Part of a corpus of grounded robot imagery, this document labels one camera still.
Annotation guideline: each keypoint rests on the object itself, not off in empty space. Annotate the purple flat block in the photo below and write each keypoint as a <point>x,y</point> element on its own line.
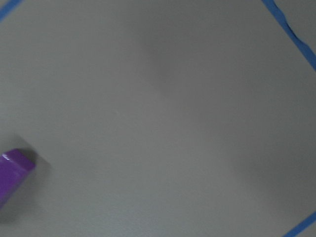
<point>14,169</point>

